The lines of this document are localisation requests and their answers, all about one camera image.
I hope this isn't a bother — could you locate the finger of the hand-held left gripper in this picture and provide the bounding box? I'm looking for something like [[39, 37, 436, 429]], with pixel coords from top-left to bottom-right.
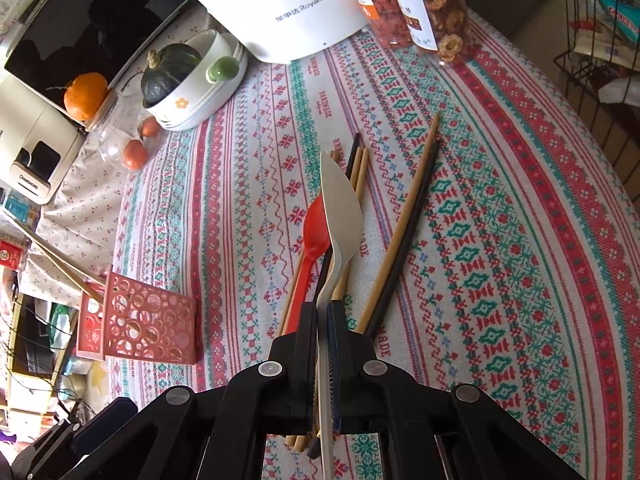
[[10, 396, 140, 480]]

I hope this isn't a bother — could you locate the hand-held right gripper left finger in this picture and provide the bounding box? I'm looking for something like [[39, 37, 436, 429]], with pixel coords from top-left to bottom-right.
[[52, 304, 319, 480]]

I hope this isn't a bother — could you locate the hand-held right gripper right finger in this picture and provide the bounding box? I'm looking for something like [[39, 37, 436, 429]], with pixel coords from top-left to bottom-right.
[[327, 300, 586, 480]]

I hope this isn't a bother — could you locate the pink perforated utensil holder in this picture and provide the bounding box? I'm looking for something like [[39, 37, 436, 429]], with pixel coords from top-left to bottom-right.
[[76, 264, 199, 365]]

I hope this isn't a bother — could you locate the red plastic spoon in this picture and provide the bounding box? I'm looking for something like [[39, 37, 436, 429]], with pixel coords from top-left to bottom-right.
[[281, 195, 332, 336]]

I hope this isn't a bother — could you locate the white ceramic spoon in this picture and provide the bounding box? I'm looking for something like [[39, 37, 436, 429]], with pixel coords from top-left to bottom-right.
[[315, 150, 362, 480]]

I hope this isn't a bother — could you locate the wooden chopstick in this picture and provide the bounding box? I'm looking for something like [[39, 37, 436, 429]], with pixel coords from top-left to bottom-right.
[[350, 146, 367, 196], [27, 240, 106, 306], [334, 148, 372, 302], [355, 113, 442, 335], [15, 217, 101, 288]]

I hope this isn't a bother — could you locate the black chopstick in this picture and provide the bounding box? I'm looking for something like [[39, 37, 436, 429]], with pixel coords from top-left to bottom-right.
[[306, 132, 362, 460], [366, 139, 444, 337]]

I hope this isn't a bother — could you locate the patterned red green tablecloth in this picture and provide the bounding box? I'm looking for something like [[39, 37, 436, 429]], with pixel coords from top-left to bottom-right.
[[115, 10, 640, 480]]

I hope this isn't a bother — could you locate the red label jar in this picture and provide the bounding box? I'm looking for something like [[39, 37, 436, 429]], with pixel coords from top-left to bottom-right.
[[0, 232, 31, 276]]

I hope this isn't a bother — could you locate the floral table cover cloth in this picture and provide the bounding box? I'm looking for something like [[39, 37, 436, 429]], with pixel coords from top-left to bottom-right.
[[20, 10, 211, 306]]

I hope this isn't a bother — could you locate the blue label jar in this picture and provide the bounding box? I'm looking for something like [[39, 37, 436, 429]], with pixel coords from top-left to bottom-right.
[[0, 187, 43, 226]]

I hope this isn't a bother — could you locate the white flower print bowl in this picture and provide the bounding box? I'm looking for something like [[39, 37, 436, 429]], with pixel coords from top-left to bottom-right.
[[144, 30, 241, 126]]

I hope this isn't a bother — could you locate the glass jar with wooden lid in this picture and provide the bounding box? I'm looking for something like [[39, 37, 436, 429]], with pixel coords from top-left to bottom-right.
[[84, 89, 162, 175]]

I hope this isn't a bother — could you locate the cream air fryer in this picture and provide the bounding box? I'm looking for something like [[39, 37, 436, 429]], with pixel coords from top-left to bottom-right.
[[0, 77, 87, 206]]

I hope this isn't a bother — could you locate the dark green pumpkin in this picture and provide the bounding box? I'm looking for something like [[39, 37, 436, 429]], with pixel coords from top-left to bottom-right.
[[141, 42, 203, 109]]

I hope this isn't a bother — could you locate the large orange with stem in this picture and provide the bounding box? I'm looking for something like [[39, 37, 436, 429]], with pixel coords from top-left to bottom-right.
[[64, 72, 109, 122]]

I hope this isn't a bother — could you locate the white rice cooker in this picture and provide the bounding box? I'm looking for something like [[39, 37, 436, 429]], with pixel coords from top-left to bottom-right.
[[174, 0, 371, 64]]

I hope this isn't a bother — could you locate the goji berry jar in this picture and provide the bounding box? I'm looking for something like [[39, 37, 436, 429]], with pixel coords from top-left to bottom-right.
[[340, 0, 417, 50]]

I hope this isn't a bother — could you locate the white plastic bag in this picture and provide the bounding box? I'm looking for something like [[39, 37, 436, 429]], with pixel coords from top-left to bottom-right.
[[597, 72, 640, 106]]

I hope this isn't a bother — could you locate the black glass microwave oven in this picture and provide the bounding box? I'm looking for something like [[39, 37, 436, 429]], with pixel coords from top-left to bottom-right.
[[4, 0, 201, 111]]

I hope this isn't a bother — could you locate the blue white snack packet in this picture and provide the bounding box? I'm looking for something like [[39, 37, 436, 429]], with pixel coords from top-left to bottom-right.
[[591, 0, 640, 28]]

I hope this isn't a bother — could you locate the dried fruit ring jar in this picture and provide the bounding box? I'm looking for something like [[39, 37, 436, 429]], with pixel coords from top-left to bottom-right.
[[382, 0, 472, 68]]

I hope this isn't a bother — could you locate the black wire basket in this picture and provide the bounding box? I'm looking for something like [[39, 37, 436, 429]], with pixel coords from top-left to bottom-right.
[[552, 0, 640, 106]]

